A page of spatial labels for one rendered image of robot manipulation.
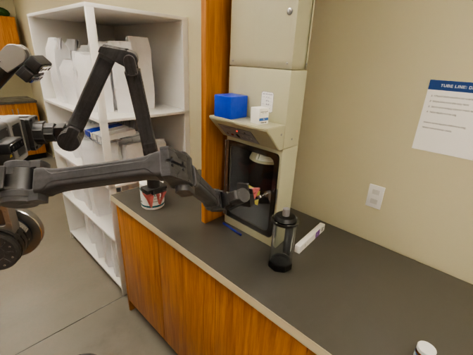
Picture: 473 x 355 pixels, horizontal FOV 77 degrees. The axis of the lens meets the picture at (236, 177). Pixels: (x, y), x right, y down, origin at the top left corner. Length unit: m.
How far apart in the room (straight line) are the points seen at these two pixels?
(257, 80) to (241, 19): 0.25
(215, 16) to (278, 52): 0.33
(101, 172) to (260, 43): 0.79
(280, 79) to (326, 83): 0.43
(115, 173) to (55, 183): 0.14
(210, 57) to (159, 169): 0.75
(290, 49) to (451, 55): 0.60
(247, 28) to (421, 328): 1.24
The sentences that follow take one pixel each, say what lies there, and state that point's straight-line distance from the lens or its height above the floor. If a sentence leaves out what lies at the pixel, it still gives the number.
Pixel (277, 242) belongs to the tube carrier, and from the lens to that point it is 1.20.
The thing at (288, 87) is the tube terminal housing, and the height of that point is 1.65.
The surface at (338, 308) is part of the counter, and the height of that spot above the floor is 0.94.
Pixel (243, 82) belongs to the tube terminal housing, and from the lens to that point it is 1.30.
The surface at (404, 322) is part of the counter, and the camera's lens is 1.25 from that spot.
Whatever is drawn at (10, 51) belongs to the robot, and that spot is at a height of 1.74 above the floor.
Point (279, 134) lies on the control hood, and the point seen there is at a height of 1.48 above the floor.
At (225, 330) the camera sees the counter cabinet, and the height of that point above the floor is 0.62.
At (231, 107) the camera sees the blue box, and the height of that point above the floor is 1.56.
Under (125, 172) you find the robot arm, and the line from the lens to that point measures 0.74.
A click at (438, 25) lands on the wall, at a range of 1.43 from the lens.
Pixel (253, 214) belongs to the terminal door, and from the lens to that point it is 1.39.
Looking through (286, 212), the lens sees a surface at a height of 1.20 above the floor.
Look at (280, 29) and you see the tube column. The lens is 1.20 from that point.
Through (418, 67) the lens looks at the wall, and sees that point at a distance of 1.43.
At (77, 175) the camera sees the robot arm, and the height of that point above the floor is 1.47.
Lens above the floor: 1.75
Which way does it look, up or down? 22 degrees down
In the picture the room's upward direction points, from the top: 3 degrees clockwise
